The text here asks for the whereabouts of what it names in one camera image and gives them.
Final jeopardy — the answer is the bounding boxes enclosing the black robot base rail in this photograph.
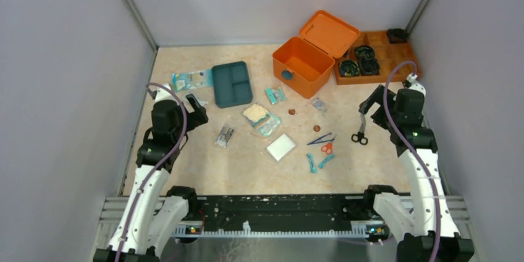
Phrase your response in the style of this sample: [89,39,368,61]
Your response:
[172,192,391,243]

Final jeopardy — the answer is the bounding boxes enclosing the blue tweezers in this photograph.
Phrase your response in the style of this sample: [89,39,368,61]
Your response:
[307,132,334,145]

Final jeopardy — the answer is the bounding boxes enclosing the white gauze pad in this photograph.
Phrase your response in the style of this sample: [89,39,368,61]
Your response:
[266,133,297,162]

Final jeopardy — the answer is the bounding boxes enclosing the clear bag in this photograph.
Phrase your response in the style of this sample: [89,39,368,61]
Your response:
[195,97,208,107]

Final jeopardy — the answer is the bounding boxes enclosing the black tape roll upper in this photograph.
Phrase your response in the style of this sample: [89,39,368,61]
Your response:
[354,45,376,61]

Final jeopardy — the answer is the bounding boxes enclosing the teal small packet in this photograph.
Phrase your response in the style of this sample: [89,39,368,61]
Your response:
[264,87,287,105]

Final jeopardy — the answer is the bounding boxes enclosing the small clear blue packet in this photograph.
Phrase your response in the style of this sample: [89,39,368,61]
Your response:
[311,97,329,113]

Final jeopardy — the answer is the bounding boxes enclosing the teal clip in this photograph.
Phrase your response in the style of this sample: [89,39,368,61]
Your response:
[306,153,317,174]
[318,154,334,169]

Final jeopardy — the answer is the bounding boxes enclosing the orange small scissors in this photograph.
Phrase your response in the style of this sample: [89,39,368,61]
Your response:
[321,136,336,155]

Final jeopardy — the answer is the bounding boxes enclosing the black tape roll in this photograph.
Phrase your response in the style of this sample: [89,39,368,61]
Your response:
[339,59,360,77]
[354,45,376,61]
[358,59,380,76]

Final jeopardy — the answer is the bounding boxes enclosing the teal clip left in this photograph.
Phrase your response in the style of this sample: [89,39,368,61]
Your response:
[306,153,317,174]

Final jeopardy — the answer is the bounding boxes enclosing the orange compartment tray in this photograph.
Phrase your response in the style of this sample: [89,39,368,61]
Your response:
[334,30,423,85]

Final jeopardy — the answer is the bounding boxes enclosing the beige gauze packet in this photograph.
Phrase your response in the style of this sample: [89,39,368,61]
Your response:
[242,103,269,127]

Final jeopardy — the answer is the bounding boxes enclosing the small pill blister bag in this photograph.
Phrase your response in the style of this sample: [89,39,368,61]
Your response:
[214,125,235,148]

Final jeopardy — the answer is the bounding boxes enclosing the black tape roll right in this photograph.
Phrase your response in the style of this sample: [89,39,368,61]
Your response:
[358,59,380,76]

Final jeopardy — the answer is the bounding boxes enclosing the black handled scissors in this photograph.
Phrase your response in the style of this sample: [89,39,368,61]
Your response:
[351,114,368,145]

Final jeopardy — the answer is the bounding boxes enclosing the teal clear packet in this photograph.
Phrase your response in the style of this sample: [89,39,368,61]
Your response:
[256,114,281,138]

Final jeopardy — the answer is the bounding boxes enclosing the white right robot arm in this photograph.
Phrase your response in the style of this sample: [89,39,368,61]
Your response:
[359,74,475,261]

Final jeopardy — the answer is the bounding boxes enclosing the teal divided tray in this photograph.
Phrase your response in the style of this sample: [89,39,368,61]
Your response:
[211,61,253,109]

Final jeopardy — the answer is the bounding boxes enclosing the orange medicine box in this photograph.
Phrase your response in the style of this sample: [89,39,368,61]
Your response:
[273,10,361,99]

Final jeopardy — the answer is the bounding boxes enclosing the teal clip right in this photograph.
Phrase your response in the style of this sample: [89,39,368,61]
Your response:
[318,154,334,169]

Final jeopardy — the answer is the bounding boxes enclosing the blue white packet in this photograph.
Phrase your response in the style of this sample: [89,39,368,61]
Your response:
[172,69,213,91]

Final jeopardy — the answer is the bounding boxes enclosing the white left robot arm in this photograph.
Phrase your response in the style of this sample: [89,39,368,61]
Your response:
[93,82,209,261]

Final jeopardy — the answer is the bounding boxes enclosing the black tape roll left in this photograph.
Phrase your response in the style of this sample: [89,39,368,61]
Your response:
[339,59,360,77]

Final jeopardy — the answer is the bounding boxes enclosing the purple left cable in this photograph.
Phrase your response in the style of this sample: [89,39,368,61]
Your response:
[114,82,189,262]

